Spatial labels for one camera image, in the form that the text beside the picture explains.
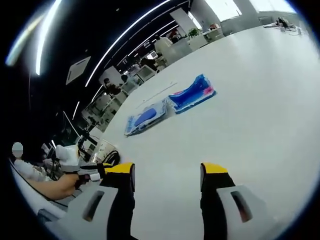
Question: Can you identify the blue oval print packet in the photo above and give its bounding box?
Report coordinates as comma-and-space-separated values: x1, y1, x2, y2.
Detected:
124, 98, 169, 137

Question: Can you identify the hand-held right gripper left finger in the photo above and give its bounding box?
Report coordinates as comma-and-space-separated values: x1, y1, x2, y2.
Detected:
47, 162, 137, 240

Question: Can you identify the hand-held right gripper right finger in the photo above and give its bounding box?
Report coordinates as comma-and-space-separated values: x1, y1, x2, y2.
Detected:
199, 162, 281, 240

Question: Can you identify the long ceiling light strip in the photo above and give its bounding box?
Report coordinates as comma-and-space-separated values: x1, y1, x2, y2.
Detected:
84, 0, 174, 88

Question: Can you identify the person's left hand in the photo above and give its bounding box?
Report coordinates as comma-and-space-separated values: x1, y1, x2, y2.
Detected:
72, 173, 91, 191

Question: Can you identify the green potted plant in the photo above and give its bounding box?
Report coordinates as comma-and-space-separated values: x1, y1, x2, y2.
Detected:
188, 27, 201, 39

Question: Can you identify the bright ceiling light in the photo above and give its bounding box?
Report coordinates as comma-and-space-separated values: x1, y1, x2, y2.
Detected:
4, 0, 63, 76

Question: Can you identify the blue and pink packet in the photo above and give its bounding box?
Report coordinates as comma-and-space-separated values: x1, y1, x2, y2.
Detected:
167, 73, 217, 115

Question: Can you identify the black cable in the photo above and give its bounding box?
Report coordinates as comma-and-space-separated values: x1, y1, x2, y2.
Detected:
103, 149, 121, 166

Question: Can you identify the white table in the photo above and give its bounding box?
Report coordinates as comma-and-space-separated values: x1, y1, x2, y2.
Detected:
74, 23, 317, 240

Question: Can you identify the square ceiling air vent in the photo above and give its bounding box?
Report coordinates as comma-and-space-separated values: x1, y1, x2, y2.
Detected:
65, 56, 92, 85

